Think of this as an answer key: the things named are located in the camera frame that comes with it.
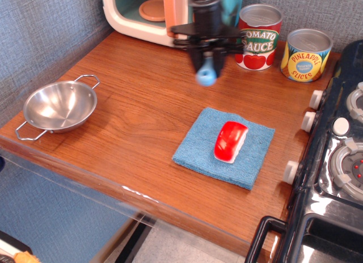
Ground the toy microwave oven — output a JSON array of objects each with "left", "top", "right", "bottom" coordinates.
[{"left": 102, "top": 0, "right": 194, "bottom": 46}]

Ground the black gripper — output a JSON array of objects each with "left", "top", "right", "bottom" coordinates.
[{"left": 171, "top": 2, "right": 245, "bottom": 76}]

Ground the blue handled grey spoon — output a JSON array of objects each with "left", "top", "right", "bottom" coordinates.
[{"left": 195, "top": 52, "right": 217, "bottom": 87}]

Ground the black toy stove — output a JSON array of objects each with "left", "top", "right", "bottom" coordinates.
[{"left": 246, "top": 40, "right": 362, "bottom": 262}]

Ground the tomato sauce can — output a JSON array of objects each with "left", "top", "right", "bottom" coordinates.
[{"left": 235, "top": 4, "right": 283, "bottom": 71}]

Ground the pineapple slices can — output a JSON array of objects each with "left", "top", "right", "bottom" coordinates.
[{"left": 280, "top": 28, "right": 333, "bottom": 83}]

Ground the steel two-handled bowl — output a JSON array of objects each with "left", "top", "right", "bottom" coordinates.
[{"left": 15, "top": 74, "right": 100, "bottom": 141}]

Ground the blue folded cloth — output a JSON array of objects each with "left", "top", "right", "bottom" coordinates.
[{"left": 172, "top": 108, "right": 275, "bottom": 190}]

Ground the orange fuzzy object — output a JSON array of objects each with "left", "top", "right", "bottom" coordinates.
[{"left": 1, "top": 252, "right": 40, "bottom": 263}]

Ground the red toy sushi piece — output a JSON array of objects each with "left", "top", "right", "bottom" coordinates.
[{"left": 214, "top": 121, "right": 249, "bottom": 164}]

